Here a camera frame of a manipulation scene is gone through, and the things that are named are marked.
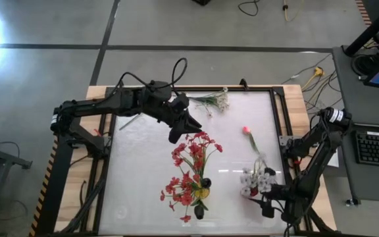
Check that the large white flower bunch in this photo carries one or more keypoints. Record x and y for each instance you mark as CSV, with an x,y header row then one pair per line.
x,y
262,179

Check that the hazard striped edge strip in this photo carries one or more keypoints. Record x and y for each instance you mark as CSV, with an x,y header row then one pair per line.
x,y
363,11

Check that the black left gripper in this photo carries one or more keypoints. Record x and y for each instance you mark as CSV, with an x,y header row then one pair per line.
x,y
179,120

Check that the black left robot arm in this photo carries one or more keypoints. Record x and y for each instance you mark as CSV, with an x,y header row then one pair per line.
x,y
110,102

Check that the black clamp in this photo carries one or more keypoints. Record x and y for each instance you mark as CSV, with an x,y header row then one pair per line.
x,y
243,83

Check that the yellow glass vase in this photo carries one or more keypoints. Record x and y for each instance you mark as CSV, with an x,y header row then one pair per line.
x,y
203,194

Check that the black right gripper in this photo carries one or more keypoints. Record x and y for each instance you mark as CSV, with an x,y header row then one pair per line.
x,y
280,194

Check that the grey metal stand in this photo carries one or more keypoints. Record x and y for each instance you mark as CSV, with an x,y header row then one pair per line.
x,y
5,158

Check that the black keyboard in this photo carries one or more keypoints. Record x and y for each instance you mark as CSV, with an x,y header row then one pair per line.
x,y
378,149

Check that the grey desk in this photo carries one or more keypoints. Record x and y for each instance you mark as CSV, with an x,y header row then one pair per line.
x,y
354,102

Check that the black metal table frame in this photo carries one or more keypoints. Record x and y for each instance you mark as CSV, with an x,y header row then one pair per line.
x,y
258,88

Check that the small white blossom sprig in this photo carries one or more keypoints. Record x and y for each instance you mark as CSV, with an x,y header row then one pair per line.
x,y
217,101

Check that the red flower bunch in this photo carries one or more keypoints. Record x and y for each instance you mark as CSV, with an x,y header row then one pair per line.
x,y
196,149
186,199

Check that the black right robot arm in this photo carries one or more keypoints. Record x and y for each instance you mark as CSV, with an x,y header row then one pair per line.
x,y
311,177

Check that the desk caster foot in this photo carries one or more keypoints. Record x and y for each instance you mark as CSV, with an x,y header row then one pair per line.
x,y
352,202

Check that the black base with hazard stripes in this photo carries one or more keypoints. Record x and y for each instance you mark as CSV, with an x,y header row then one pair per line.
x,y
61,191

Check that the black diagonal pole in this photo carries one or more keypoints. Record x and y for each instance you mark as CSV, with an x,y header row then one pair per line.
x,y
370,31

